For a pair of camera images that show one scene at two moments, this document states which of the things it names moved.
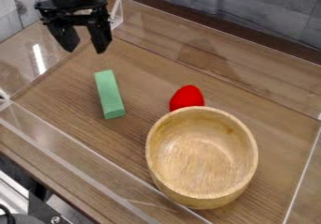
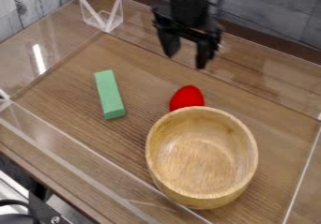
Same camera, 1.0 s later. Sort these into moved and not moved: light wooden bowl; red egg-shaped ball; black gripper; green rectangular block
Moved: black gripper
Not moved: red egg-shaped ball; green rectangular block; light wooden bowl
